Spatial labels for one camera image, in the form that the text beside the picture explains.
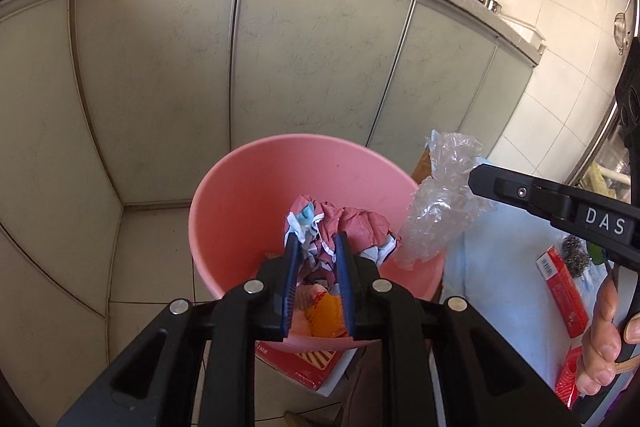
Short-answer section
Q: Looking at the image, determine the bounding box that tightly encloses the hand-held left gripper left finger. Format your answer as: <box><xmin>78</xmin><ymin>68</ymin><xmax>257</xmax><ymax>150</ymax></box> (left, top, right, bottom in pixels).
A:
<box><xmin>57</xmin><ymin>234</ymin><xmax>301</xmax><ymax>427</ymax></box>

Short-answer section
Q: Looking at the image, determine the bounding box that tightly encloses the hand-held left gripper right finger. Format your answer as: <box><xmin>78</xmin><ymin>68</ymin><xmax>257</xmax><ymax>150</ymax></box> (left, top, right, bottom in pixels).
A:
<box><xmin>334</xmin><ymin>233</ymin><xmax>583</xmax><ymax>427</ymax></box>

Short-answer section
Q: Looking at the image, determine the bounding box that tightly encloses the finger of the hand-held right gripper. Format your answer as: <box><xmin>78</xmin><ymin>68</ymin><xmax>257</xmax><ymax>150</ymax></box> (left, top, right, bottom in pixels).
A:
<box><xmin>469</xmin><ymin>163</ymin><xmax>577</xmax><ymax>229</ymax></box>

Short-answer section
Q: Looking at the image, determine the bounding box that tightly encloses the orange white wrapper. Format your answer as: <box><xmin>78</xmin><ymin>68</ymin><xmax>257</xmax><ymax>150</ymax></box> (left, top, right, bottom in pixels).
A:
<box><xmin>310</xmin><ymin>292</ymin><xmax>349</xmax><ymax>339</ymax></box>

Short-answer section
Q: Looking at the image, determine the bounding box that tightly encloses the maroon paper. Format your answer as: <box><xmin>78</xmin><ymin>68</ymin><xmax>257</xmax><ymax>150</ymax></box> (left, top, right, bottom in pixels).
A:
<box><xmin>285</xmin><ymin>194</ymin><xmax>403</xmax><ymax>289</ymax></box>

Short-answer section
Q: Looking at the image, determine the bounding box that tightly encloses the clear plastic wrap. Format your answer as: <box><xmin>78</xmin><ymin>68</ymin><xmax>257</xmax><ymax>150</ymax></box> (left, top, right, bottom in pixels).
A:
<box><xmin>392</xmin><ymin>129</ymin><xmax>497</xmax><ymax>271</ymax></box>

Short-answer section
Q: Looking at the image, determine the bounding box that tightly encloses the pink plastic bin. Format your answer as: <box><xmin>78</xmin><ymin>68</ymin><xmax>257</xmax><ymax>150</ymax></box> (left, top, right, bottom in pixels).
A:
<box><xmin>189</xmin><ymin>134</ymin><xmax>446</xmax><ymax>354</ymax></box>

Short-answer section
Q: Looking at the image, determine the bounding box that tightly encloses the person's right hand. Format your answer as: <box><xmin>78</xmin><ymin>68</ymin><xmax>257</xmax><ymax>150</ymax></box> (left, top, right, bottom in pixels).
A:
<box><xmin>575</xmin><ymin>268</ymin><xmax>640</xmax><ymax>398</ymax></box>

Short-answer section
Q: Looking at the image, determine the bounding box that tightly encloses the green bell pepper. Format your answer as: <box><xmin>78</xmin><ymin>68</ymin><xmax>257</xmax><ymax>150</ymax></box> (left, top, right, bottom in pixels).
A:
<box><xmin>586</xmin><ymin>241</ymin><xmax>614</xmax><ymax>276</ymax></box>

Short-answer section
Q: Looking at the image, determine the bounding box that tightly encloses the silver mesh scourer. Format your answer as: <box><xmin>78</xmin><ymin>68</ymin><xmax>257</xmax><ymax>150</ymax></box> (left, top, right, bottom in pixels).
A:
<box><xmin>560</xmin><ymin>234</ymin><xmax>594</xmax><ymax>279</ymax></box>

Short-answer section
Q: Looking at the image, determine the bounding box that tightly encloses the white leek stalk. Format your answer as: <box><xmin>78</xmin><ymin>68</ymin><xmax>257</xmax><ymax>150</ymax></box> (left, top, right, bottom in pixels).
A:
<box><xmin>585</xmin><ymin>162</ymin><xmax>632</xmax><ymax>188</ymax></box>

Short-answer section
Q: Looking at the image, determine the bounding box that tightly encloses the clear plastic container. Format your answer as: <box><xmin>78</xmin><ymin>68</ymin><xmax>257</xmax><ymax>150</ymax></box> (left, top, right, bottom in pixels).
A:
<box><xmin>575</xmin><ymin>142</ymin><xmax>640</xmax><ymax>204</ymax></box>

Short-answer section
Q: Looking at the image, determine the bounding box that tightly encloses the red cardboard box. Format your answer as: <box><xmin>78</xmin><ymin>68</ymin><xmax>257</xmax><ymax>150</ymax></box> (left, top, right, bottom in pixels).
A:
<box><xmin>535</xmin><ymin>245</ymin><xmax>590</xmax><ymax>339</ymax></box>

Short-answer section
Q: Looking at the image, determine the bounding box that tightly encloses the red white flat box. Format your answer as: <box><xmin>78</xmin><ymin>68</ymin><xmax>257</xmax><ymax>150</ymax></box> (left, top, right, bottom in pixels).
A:
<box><xmin>255</xmin><ymin>337</ymin><xmax>359</xmax><ymax>393</ymax></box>

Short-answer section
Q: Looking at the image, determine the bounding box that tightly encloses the red patterned wrapper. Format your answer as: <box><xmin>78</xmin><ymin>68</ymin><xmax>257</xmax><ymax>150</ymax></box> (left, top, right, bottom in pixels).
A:
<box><xmin>554</xmin><ymin>346</ymin><xmax>586</xmax><ymax>409</ymax></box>

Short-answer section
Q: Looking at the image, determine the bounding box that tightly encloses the white rectangular container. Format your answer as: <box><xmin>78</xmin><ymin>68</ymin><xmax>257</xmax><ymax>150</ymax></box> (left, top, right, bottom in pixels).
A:
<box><xmin>500</xmin><ymin>14</ymin><xmax>546</xmax><ymax>54</ymax></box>

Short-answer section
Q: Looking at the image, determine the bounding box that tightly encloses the person's purple clothing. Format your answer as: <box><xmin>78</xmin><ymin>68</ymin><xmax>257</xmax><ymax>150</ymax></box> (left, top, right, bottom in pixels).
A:
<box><xmin>592</xmin><ymin>382</ymin><xmax>640</xmax><ymax>427</ymax></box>

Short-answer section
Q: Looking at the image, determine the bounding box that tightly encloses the grey kitchen cabinet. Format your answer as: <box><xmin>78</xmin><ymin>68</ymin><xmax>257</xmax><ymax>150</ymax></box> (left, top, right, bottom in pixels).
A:
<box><xmin>0</xmin><ymin>0</ymin><xmax>547</xmax><ymax>325</ymax></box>

